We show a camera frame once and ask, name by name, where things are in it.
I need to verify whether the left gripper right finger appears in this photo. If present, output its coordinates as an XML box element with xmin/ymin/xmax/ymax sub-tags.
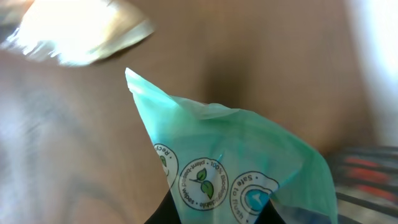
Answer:
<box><xmin>254</xmin><ymin>200</ymin><xmax>285</xmax><ymax>224</ymax></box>

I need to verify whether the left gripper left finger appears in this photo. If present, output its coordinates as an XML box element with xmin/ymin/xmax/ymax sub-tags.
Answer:
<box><xmin>144</xmin><ymin>190</ymin><xmax>181</xmax><ymax>224</ymax></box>

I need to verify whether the teal snack pack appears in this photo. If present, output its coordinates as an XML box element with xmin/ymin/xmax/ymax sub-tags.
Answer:
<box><xmin>125</xmin><ymin>69</ymin><xmax>338</xmax><ymax>223</ymax></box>

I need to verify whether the grey plastic mesh basket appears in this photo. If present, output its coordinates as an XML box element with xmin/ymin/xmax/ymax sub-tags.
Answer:
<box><xmin>326</xmin><ymin>146</ymin><xmax>397</xmax><ymax>224</ymax></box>

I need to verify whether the beige paper bag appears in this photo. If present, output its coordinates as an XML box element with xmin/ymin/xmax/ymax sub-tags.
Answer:
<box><xmin>1</xmin><ymin>0</ymin><xmax>154</xmax><ymax>67</ymax></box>

